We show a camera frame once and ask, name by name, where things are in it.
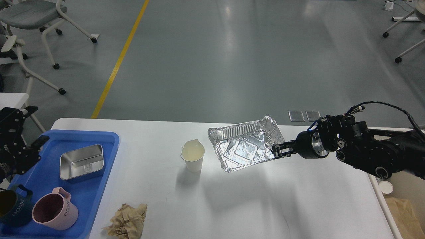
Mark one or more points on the blue plastic tray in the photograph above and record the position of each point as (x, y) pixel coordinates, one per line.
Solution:
(86, 195)

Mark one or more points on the right metal floor plate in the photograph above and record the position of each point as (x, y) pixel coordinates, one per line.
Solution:
(313, 115)

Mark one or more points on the small white side table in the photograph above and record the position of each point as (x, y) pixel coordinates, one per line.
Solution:
(13, 100)

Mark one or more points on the white chair frame left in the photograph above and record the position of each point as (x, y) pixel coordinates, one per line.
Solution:
(11, 45)

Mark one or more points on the left metal floor plate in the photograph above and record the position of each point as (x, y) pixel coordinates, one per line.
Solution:
(296, 116)

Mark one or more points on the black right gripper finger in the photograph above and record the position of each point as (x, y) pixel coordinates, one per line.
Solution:
(284, 146)
(281, 153)

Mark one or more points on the small white cup in bin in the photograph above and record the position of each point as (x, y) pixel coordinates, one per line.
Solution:
(385, 187)

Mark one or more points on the pink ribbed mug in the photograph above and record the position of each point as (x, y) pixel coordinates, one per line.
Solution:
(55, 210)

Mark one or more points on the beige plastic waste bin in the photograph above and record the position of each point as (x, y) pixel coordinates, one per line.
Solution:
(406, 186)

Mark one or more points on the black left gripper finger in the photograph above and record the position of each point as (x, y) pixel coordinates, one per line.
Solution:
(29, 155)
(11, 125)

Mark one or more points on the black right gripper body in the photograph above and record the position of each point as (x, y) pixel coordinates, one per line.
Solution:
(309, 145)

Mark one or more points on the brown paper bag in bin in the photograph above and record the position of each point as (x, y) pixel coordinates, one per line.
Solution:
(405, 218)

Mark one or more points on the grey office chair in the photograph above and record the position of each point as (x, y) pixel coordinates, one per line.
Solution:
(40, 14)

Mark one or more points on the stainless steel rectangular tray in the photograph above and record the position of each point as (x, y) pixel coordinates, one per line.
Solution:
(82, 164)

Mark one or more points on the white paper cup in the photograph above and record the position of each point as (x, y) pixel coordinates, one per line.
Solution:
(192, 153)

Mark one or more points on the aluminium foil container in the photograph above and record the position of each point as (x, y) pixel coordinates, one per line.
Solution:
(241, 145)

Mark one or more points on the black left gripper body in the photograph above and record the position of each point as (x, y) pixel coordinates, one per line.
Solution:
(13, 158)

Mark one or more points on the metal floor plate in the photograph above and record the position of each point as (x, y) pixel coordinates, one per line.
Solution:
(296, 116)
(313, 115)

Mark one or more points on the dark blue mug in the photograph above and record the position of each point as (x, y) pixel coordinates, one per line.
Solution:
(16, 206)

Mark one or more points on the brown paper napkin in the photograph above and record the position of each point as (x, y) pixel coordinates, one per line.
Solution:
(128, 222)

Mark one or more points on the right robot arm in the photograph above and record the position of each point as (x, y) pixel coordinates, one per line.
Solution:
(375, 151)

